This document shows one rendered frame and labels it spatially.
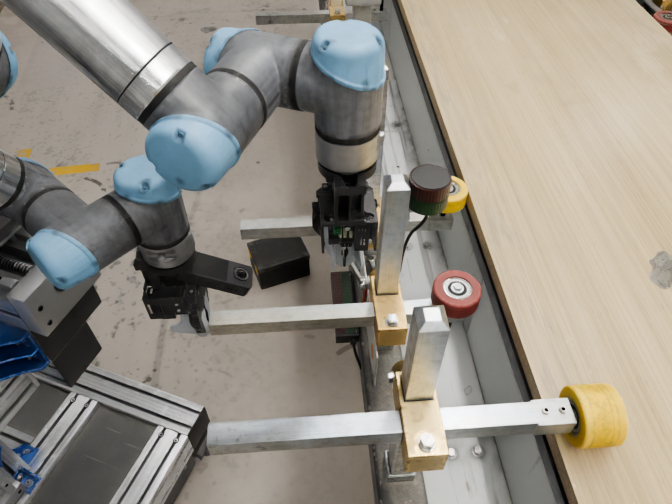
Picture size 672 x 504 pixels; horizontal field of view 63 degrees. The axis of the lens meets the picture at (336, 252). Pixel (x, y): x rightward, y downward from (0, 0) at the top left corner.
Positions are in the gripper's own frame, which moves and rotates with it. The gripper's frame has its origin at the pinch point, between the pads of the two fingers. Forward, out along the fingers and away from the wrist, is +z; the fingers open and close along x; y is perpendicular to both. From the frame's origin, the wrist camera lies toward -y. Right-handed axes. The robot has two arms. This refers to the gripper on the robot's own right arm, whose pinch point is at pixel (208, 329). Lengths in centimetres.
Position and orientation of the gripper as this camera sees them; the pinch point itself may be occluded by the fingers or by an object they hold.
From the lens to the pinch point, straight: 97.7
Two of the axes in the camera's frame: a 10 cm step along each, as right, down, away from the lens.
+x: 0.7, 7.4, -6.7
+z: 0.0, 6.8, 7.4
